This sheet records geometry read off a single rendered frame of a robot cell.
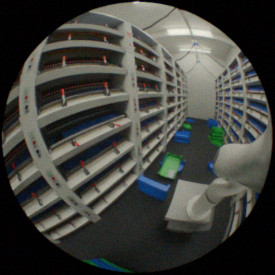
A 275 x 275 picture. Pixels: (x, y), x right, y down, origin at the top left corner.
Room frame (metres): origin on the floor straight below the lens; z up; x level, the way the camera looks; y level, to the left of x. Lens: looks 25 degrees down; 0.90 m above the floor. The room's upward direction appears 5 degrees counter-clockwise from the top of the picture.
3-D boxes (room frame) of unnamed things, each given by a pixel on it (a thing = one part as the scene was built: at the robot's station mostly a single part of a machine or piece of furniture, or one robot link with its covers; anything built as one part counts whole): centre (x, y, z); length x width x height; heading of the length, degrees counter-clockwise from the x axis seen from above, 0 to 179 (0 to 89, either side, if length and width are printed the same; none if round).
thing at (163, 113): (1.35, -0.35, 0.88); 0.20 x 0.09 x 1.77; 52
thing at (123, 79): (0.80, 0.08, 0.88); 0.20 x 0.09 x 1.77; 52
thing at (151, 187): (0.53, -0.11, 0.10); 0.30 x 0.08 x 0.20; 51
